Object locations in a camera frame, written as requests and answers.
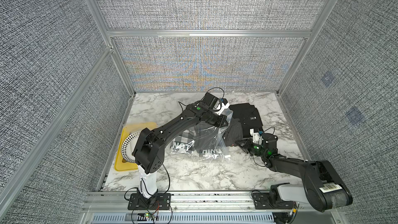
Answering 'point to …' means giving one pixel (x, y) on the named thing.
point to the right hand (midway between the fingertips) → (235, 138)
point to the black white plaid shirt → (183, 143)
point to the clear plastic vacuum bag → (224, 156)
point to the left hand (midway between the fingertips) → (231, 123)
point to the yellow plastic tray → (121, 164)
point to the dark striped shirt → (210, 138)
